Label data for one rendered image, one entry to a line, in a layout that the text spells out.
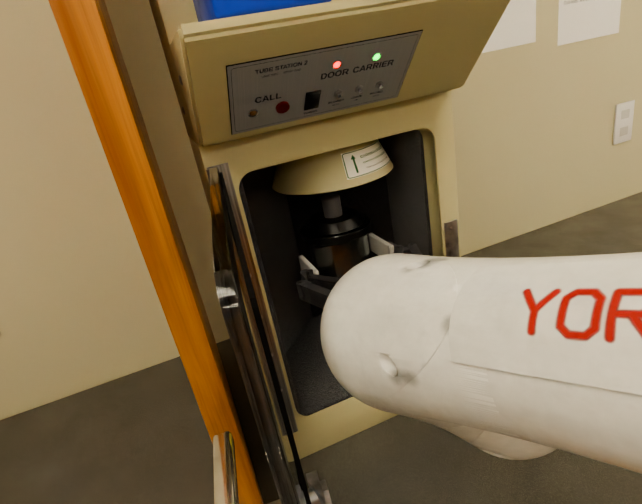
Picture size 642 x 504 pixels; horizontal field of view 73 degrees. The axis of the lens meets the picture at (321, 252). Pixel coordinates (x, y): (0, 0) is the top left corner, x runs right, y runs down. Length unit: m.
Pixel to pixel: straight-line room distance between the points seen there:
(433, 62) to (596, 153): 1.05
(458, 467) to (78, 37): 0.64
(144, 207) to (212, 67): 0.13
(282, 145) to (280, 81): 0.10
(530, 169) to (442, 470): 0.90
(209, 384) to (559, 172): 1.17
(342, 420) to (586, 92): 1.10
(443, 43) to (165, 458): 0.70
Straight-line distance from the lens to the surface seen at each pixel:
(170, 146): 0.92
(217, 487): 0.36
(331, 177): 0.56
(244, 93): 0.43
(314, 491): 0.33
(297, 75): 0.43
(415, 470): 0.68
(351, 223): 0.63
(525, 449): 0.38
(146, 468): 0.81
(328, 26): 0.41
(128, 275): 0.98
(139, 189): 0.41
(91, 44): 0.40
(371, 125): 0.55
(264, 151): 0.51
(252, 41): 0.39
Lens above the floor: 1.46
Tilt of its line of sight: 23 degrees down
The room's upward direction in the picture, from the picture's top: 11 degrees counter-clockwise
